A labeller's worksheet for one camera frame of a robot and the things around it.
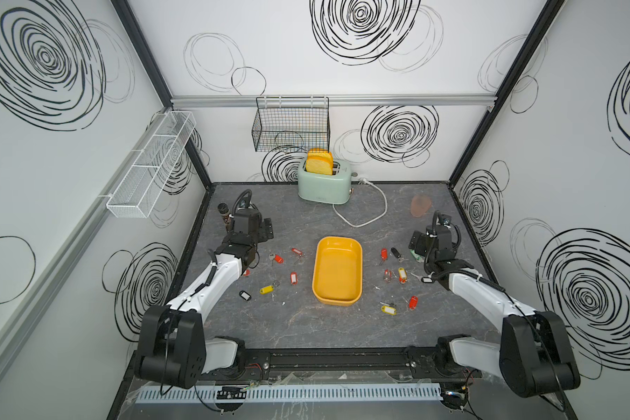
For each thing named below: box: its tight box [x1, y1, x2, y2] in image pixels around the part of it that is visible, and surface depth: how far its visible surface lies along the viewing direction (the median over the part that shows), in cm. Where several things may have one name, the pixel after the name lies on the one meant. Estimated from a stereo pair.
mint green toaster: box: [297, 160, 355, 205], surface depth 107 cm
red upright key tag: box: [408, 294, 420, 311], surface depth 88 cm
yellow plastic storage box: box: [311, 236, 364, 307], surface depth 92 cm
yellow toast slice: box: [306, 147, 334, 176], surface depth 104 cm
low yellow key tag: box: [380, 305, 398, 315], surface depth 86 cm
